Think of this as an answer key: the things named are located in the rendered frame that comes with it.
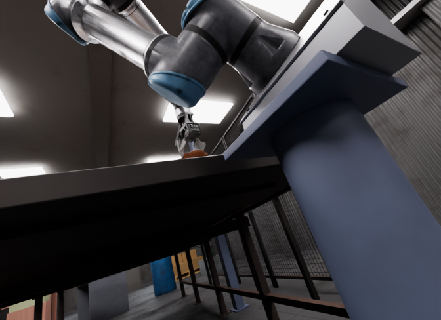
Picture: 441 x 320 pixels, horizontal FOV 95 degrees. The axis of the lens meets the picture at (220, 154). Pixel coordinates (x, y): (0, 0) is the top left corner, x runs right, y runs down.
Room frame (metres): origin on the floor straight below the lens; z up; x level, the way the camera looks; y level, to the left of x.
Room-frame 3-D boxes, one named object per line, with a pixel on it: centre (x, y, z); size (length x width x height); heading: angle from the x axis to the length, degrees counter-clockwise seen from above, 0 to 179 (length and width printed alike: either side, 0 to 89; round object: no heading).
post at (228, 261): (2.66, 0.33, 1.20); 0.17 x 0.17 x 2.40; 30
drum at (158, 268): (5.66, 2.34, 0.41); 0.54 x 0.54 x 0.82
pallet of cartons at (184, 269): (7.89, 2.46, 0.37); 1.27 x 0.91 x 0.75; 125
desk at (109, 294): (5.04, 3.56, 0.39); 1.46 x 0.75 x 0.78; 47
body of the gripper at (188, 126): (0.80, 0.10, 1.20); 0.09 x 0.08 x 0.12; 41
